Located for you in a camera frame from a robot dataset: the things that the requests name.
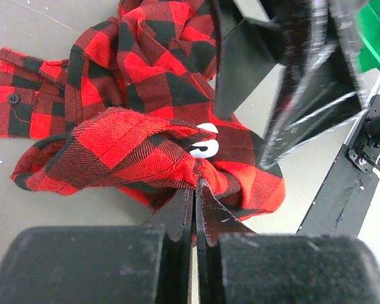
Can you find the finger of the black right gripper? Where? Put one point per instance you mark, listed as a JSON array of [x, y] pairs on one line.
[[244, 9], [236, 81]]

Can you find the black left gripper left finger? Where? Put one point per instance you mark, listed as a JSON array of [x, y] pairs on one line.
[[174, 275]]

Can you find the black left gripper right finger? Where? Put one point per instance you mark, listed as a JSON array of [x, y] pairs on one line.
[[212, 219]]

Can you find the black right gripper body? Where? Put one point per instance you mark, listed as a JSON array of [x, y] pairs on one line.
[[321, 87]]

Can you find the red black plaid shirt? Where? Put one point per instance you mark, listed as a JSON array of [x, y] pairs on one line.
[[132, 108]]

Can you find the green plastic bin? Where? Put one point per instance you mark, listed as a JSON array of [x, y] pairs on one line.
[[369, 30]]

